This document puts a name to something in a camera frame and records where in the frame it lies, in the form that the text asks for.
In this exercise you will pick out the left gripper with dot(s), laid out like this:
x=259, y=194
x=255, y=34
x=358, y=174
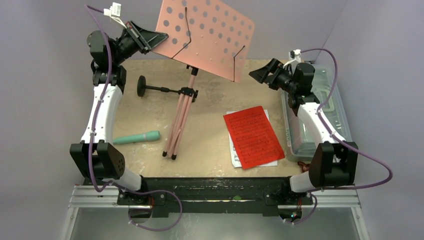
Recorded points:
x=149, y=39

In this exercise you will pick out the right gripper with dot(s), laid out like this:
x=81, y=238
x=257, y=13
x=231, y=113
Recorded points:
x=273, y=74

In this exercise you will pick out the pink music stand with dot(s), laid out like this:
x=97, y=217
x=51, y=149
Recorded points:
x=206, y=35

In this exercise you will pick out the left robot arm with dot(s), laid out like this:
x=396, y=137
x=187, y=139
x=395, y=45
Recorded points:
x=95, y=155

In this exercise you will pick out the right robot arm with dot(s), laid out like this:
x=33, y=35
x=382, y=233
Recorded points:
x=335, y=159

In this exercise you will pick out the black microphone desk stand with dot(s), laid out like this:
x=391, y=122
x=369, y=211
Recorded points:
x=142, y=87

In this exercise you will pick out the clear plastic storage box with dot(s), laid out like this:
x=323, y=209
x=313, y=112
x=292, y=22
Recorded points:
x=299, y=139

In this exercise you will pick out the red sheet music page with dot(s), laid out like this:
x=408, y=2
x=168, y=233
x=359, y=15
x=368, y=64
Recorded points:
x=253, y=137

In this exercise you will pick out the white sheet music page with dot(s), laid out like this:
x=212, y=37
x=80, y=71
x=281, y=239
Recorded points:
x=235, y=155

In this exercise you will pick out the teal toy microphone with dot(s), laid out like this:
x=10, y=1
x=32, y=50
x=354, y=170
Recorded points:
x=149, y=136

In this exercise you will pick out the copper clamp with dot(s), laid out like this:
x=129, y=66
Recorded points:
x=304, y=167

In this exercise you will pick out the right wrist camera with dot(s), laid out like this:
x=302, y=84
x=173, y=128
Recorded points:
x=294, y=58

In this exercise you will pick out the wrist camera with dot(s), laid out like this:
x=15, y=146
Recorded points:
x=114, y=13
x=294, y=58

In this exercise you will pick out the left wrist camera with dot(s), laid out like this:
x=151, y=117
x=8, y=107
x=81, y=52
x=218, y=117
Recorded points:
x=114, y=13

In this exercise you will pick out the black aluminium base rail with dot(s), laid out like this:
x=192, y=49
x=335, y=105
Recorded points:
x=216, y=195

